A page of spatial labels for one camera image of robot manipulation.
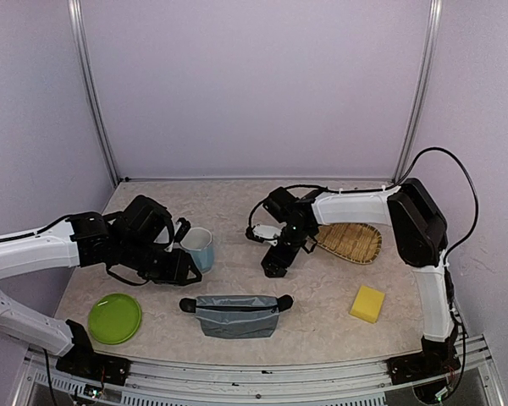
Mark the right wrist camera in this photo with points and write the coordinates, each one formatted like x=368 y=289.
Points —
x=263 y=234

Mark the woven bamboo tray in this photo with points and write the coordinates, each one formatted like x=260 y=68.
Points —
x=358 y=243

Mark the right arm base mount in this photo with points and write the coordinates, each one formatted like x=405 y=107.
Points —
x=418 y=366

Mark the yellow sponge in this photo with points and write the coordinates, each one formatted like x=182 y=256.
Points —
x=367 y=304

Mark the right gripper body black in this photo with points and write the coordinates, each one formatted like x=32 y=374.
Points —
x=287 y=256

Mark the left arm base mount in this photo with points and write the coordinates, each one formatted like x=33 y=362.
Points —
x=106 y=369

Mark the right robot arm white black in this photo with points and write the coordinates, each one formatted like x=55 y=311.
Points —
x=420 y=236

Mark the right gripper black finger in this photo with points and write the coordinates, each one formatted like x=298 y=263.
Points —
x=279 y=271
x=270 y=269

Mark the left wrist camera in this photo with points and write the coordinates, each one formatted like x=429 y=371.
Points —
x=180 y=229

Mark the left aluminium corner post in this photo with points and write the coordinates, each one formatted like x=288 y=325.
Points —
x=81 y=45

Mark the light blue cup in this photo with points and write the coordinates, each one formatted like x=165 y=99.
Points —
x=198 y=242

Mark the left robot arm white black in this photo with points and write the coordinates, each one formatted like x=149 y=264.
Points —
x=143 y=237

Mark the aluminium front rail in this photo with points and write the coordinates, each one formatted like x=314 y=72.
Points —
x=356 y=382

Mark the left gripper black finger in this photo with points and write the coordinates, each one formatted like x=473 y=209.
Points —
x=189 y=280
x=189 y=266

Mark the aluminium corner post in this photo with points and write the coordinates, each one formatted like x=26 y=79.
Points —
x=81 y=45
x=428 y=55

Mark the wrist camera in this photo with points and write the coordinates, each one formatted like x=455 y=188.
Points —
x=263 y=234
x=180 y=229

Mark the right aluminium corner post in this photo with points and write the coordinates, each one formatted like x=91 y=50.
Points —
x=428 y=55

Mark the green plastic plate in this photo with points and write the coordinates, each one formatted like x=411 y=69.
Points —
x=114 y=319

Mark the grey zipper pouch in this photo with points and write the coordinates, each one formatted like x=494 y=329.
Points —
x=237 y=316

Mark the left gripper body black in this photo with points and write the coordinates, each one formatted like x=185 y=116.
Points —
x=165 y=272

